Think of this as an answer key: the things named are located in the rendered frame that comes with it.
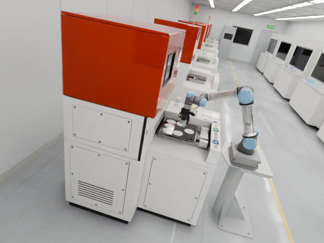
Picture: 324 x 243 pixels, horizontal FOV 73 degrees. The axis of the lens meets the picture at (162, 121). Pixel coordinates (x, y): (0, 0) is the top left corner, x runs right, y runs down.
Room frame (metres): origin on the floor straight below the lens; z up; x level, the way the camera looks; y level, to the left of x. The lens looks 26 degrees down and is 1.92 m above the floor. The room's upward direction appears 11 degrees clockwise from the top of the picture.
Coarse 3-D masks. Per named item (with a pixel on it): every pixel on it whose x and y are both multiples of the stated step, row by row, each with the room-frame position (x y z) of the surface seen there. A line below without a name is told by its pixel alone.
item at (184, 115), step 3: (183, 108) 1.88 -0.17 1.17; (183, 111) 1.89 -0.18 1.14; (186, 111) 1.90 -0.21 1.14; (180, 114) 1.93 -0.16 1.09; (183, 114) 1.88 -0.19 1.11; (186, 114) 1.90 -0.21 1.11; (180, 117) 1.90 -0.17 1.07; (183, 117) 1.87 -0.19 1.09; (186, 117) 1.88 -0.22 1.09; (183, 120) 1.86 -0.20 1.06
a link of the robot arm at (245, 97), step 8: (248, 88) 1.76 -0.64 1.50; (240, 96) 1.72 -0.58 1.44; (248, 96) 1.70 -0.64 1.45; (240, 104) 1.73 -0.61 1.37; (248, 104) 1.70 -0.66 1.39; (248, 112) 1.71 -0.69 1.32; (248, 120) 1.70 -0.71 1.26; (248, 128) 1.69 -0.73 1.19; (248, 136) 1.67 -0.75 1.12; (256, 136) 1.69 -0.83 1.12; (248, 144) 1.65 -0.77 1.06; (256, 144) 1.64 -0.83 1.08
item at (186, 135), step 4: (164, 124) 2.02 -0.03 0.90; (176, 124) 2.07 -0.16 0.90; (188, 124) 2.13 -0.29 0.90; (192, 124) 2.15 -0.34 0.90; (172, 128) 1.97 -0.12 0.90; (176, 128) 1.99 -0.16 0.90; (180, 128) 2.00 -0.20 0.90; (184, 128) 2.02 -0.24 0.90; (188, 128) 2.04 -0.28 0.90; (192, 128) 2.06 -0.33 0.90; (196, 128) 2.07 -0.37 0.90; (164, 132) 1.85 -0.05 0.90; (172, 132) 1.88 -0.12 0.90; (184, 132) 1.93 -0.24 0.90; (180, 136) 1.83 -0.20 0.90; (184, 136) 1.85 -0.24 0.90; (188, 136) 1.86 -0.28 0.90; (192, 136) 1.88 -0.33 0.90
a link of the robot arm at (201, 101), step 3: (195, 96) 1.89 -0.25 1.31; (198, 96) 1.90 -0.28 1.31; (201, 96) 1.91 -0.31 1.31; (195, 99) 1.86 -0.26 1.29; (198, 99) 1.86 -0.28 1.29; (201, 99) 1.86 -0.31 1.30; (204, 99) 1.86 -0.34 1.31; (195, 102) 1.86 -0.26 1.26; (198, 102) 1.85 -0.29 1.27; (201, 102) 1.84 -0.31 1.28; (204, 102) 1.84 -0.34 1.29; (198, 105) 1.87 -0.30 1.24; (201, 105) 1.84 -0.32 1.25; (204, 105) 1.84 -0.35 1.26
